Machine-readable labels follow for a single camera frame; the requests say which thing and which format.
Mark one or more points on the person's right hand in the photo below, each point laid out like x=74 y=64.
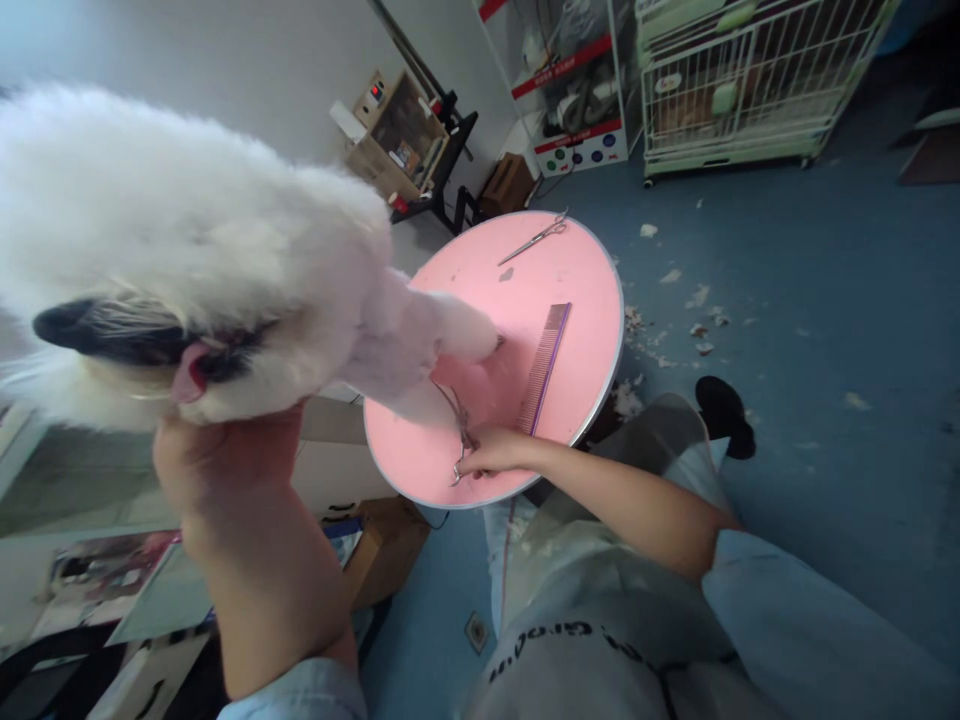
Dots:
x=510 y=452

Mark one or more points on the cluttered white shelf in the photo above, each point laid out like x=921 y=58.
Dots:
x=90 y=585

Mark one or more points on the white fluffy dog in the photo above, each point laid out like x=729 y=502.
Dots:
x=150 y=225

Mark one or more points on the round pink grooming table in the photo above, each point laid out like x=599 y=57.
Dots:
x=525 y=300

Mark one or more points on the person's left hand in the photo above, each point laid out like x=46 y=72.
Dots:
x=225 y=465

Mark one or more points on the purple metal grooming comb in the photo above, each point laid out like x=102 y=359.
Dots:
x=547 y=367

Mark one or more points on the black metal table frame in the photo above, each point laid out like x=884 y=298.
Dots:
x=450 y=195

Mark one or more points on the small grey floor plate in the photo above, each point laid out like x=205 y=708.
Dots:
x=476 y=631

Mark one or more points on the white shelf with red labels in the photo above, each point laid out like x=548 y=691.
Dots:
x=570 y=82

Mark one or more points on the brown box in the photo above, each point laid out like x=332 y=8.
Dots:
x=506 y=184

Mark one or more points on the person's right fingers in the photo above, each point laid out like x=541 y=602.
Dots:
x=480 y=465

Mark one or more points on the wooden box with red display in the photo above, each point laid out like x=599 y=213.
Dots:
x=394 y=135

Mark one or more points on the person's legs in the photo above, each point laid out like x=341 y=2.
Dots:
x=726 y=416

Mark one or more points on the straight silver grooming scissors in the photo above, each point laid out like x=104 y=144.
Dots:
x=534 y=238

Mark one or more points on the person's body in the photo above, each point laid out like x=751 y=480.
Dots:
x=600 y=645

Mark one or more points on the scattered white fur clumps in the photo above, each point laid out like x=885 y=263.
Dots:
x=701 y=330

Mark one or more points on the curved silver grooming scissors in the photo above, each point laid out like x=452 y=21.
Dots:
x=459 y=427

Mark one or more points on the cardboard box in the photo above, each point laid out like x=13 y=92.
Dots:
x=386 y=547

